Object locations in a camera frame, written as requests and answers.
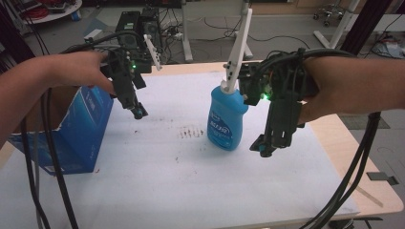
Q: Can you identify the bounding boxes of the grey cable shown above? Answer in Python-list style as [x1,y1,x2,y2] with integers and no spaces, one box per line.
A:
[32,127,46,229]

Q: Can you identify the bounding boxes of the white desk leg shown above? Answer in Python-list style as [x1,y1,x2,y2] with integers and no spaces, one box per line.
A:
[312,0,361,50]

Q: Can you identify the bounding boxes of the white power strip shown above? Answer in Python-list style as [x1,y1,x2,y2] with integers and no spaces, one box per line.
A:
[164,26,185,41]

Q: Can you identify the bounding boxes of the white foam mat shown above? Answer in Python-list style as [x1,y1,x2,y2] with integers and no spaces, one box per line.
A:
[0,71,361,229]

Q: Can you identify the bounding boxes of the black cable bundle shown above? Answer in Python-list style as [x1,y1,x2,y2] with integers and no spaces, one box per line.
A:
[299,112,382,229]

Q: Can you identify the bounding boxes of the thick black cable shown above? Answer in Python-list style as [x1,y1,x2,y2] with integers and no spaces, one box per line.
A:
[19,116,52,229]
[40,87,79,229]

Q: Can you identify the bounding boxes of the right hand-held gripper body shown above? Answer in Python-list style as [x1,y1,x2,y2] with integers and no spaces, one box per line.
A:
[221,8,320,150]

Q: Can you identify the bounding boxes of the blue cardboard box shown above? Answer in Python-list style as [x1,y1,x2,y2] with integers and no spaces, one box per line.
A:
[8,85,115,177]

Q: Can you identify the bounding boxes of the blue plastic bottle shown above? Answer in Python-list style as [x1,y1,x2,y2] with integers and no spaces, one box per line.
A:
[206,79,249,152]

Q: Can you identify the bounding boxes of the black floor cable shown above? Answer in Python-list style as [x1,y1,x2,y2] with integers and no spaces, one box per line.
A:
[203,16,311,51]

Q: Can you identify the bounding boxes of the office chair base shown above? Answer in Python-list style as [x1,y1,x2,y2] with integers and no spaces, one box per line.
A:
[312,3,346,28]

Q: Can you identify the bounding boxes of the person's right hand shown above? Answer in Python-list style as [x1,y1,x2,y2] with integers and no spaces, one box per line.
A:
[297,56,346,126]

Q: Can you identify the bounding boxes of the red cable coil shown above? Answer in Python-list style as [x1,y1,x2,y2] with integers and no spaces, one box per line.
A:
[21,7,51,21]

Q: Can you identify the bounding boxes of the round white table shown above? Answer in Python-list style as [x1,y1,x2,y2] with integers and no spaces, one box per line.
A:
[24,0,84,25]

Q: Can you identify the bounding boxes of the white desk frame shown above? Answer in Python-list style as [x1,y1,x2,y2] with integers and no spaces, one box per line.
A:
[180,0,256,63]

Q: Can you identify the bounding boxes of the black computer tower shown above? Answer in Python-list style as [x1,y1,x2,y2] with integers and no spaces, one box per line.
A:
[115,7,164,65]

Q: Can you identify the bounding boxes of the dark curtain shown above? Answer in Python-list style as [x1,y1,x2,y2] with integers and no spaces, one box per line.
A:
[339,0,394,55]

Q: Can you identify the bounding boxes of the black tape piece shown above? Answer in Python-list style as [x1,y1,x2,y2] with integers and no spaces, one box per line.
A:
[366,171,400,186]

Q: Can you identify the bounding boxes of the person's left hand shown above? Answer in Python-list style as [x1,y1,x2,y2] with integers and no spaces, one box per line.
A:
[47,51,117,95]

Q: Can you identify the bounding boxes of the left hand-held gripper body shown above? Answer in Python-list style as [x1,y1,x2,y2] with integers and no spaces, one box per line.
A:
[99,33,163,111]

